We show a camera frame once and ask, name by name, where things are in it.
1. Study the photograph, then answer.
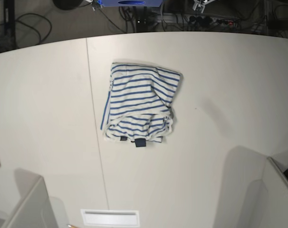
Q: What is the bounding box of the blue box with oval hole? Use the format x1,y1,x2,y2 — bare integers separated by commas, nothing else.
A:
97,0,163,7

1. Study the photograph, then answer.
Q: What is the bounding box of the grey partition panel left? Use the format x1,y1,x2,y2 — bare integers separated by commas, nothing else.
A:
0,176,58,228

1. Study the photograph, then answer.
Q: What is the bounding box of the grey partition panel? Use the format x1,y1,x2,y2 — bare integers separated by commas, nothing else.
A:
260,157,288,228
0,176,58,228

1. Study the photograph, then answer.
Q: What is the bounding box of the grey partition panel right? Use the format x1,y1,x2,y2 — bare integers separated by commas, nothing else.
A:
260,157,288,228

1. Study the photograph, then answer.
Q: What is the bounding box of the white power strip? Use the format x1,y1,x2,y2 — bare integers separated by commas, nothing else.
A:
155,13,238,28

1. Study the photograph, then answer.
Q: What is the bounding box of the blue white striped T-shirt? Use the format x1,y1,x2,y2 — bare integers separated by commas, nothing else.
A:
100,62,182,147

